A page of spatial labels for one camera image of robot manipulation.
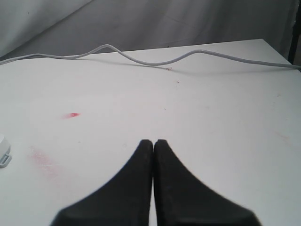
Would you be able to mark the grey backdrop cloth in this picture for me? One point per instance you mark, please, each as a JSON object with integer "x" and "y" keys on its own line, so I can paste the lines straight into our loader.
{"x": 70, "y": 27}

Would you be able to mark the white five-socket power strip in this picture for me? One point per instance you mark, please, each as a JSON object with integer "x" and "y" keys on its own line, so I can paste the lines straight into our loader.
{"x": 5, "y": 148}

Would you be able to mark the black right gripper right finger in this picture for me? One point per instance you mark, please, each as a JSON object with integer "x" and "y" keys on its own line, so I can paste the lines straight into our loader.
{"x": 183, "y": 200}

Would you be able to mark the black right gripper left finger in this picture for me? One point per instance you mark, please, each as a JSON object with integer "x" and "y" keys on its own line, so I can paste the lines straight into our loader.
{"x": 122, "y": 201}

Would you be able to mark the black stand pole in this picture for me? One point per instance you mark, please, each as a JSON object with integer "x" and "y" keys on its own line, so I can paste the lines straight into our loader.
{"x": 295, "y": 38}

